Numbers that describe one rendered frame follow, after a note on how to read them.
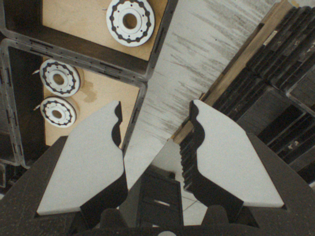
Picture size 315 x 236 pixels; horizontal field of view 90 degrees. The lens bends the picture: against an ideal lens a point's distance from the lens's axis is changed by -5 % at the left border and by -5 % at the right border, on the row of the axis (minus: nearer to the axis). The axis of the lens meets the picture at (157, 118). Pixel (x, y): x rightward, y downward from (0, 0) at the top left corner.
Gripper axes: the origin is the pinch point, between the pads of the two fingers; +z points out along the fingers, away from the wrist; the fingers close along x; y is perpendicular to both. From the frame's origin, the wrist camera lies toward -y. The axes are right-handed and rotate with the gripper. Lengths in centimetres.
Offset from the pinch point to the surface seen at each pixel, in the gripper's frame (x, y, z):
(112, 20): -8.4, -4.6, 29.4
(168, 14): 2.6, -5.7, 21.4
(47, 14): -23.8, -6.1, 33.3
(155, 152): 1, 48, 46
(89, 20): -14.2, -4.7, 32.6
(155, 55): 0.5, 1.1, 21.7
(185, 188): 21, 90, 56
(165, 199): 11, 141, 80
